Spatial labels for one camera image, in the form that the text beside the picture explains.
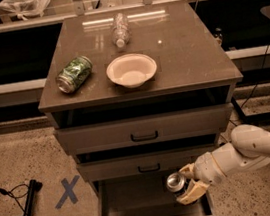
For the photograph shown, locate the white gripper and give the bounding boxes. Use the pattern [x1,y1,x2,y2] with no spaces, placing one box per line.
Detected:
[176,152,225,205]

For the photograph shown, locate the plastic bag on shelf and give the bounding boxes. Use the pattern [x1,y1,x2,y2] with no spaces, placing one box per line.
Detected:
[0,0,50,20]

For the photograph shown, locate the black stand leg right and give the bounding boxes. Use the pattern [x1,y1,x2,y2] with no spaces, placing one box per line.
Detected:
[231,97,270,125]

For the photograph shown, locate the middle drawer with handle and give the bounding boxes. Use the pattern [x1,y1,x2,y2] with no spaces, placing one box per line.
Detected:
[77,144,216,182]

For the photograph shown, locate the blue pepsi can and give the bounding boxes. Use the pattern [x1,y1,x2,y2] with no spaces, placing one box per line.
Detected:
[166,172,188,197]

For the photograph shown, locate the open bottom drawer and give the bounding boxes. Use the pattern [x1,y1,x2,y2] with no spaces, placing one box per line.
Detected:
[98,171,216,216]

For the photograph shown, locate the white paper bowl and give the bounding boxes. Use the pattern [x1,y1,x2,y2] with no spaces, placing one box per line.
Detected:
[106,53,157,88]

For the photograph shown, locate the black floor cable right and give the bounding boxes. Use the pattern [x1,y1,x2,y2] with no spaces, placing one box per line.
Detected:
[206,42,270,146]

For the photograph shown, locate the blue tape cross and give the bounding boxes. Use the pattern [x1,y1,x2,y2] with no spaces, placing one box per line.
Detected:
[56,175,80,209]

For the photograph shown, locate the green soda can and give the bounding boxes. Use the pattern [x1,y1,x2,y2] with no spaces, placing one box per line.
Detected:
[56,56,93,94]

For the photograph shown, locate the top drawer with handle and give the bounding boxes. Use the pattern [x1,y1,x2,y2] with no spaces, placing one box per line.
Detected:
[54,103,233,156]

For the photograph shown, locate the drawer with handle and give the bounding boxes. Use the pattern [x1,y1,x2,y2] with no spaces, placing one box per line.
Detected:
[54,103,233,156]
[77,144,216,182]

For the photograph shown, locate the grey drawer cabinet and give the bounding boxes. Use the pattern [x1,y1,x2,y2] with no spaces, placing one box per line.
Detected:
[25,0,264,216]

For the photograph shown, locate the clear plastic water bottle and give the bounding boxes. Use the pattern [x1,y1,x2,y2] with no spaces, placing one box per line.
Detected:
[112,13,130,49]

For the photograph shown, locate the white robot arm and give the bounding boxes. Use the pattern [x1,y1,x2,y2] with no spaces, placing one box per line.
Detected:
[177,124,270,205]

